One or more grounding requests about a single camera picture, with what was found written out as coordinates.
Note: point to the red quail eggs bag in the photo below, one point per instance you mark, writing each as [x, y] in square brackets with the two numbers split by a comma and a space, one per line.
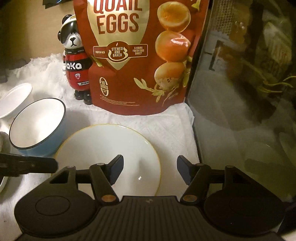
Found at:
[142, 51]

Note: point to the white plate gold rim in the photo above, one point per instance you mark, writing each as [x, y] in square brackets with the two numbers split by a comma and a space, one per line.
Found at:
[141, 175]

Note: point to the panda figurine red jacket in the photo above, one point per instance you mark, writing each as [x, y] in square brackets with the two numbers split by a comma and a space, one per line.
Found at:
[76, 62]

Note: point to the blue enamel bowl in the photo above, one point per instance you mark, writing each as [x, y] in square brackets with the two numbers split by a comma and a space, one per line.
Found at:
[38, 130]

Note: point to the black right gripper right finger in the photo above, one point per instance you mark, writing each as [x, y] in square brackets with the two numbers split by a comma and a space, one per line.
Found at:
[199, 176]

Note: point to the white paper bowl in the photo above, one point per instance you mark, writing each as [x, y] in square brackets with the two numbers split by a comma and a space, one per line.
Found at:
[16, 100]

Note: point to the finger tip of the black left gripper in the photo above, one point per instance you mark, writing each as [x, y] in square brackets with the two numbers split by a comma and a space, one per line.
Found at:
[15, 165]

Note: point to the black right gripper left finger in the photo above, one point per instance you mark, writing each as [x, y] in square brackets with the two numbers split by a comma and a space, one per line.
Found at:
[101, 177]

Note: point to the glass tank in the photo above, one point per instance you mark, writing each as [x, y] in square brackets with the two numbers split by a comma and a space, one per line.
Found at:
[243, 91]

